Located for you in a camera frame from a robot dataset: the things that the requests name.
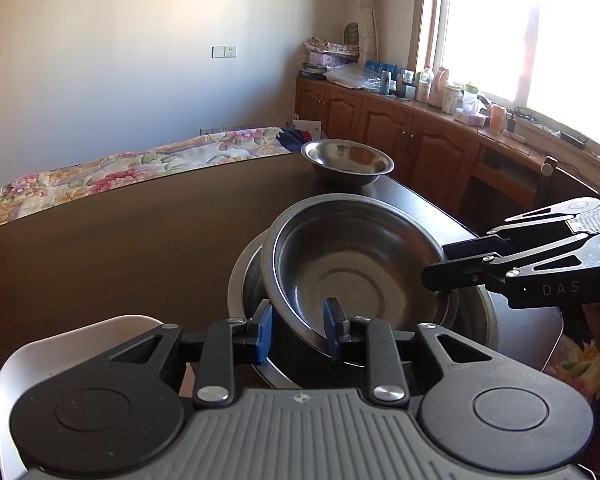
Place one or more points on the orange cup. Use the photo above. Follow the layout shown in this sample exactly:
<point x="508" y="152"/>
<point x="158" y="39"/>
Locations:
<point x="498" y="117"/>

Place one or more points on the tissue box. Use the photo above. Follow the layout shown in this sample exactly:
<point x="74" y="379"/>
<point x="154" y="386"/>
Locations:
<point x="471" y="117"/>

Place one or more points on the black book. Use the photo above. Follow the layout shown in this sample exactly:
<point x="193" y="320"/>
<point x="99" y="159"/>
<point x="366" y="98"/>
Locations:
<point x="311" y="74"/>

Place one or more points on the dark blue blanket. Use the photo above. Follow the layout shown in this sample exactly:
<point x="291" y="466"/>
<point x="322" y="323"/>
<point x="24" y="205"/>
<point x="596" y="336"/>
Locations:
<point x="287" y="137"/>

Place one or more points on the pink bottle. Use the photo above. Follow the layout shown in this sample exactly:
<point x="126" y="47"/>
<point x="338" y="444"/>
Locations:
<point x="441" y="85"/>

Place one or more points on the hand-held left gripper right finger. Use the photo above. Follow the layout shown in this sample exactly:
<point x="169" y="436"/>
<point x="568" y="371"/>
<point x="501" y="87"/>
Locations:
<point x="332" y="329"/>

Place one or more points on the large steel bowl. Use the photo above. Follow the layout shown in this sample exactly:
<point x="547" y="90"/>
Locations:
<point x="247" y="280"/>

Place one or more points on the floral bedspread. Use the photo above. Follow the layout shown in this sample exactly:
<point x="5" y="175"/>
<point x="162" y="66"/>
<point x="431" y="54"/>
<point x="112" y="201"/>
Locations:
<point x="130" y="170"/>

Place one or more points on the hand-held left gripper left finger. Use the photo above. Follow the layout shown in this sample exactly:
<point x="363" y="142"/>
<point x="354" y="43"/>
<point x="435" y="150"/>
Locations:
<point x="265" y="331"/>

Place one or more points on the stack of folded cloths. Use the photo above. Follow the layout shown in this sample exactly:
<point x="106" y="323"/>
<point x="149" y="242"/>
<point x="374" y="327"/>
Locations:
<point x="330" y="50"/>

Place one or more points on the wooden cabinet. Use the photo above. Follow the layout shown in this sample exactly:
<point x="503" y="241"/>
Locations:
<point x="380" y="120"/>

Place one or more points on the white floral square plate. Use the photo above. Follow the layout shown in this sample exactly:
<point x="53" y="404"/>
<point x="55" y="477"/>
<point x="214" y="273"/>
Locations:
<point x="55" y="340"/>

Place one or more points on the row of wall sockets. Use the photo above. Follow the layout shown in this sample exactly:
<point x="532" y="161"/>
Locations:
<point x="225" y="129"/>

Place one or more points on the clear plastic bags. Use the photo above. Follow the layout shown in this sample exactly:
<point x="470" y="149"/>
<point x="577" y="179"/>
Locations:
<point x="352" y="77"/>

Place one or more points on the white jar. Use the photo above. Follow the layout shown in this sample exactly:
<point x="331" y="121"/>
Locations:
<point x="451" y="99"/>

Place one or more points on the window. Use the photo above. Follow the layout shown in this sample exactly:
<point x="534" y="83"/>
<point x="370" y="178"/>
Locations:
<point x="530" y="25"/>

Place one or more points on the green ornament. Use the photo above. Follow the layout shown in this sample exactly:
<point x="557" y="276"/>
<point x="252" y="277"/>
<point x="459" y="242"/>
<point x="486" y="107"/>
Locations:
<point x="352" y="34"/>

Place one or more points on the small steel bowl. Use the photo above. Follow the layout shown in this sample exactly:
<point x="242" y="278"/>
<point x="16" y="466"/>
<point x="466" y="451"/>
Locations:
<point x="347" y="160"/>

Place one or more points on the white bottle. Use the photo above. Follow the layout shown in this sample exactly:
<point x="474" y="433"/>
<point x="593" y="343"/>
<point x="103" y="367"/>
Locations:
<point x="424" y="85"/>

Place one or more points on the white cardboard box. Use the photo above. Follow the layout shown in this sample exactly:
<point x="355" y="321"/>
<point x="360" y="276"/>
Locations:
<point x="307" y="129"/>

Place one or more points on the medium steel bowl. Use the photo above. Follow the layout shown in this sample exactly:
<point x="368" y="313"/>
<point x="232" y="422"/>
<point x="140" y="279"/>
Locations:
<point x="350" y="255"/>

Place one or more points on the white wall switch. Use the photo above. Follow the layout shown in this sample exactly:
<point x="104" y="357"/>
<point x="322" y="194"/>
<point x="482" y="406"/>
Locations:
<point x="224" y="51"/>

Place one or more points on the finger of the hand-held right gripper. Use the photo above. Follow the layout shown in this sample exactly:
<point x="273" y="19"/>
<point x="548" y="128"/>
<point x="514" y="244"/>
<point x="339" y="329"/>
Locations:
<point x="472" y="250"/>
<point x="455" y="275"/>

